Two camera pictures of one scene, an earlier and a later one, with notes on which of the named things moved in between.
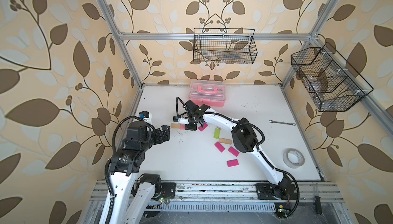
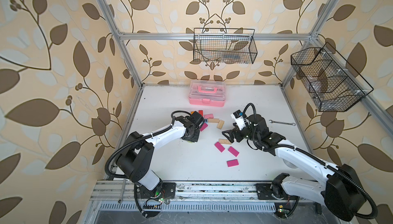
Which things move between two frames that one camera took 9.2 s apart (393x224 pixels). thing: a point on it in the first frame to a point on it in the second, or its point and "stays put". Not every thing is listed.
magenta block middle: [218, 146] stays put
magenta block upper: [201, 129] stays put
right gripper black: [193, 128] to [236, 130]
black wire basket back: [224, 45] stays put
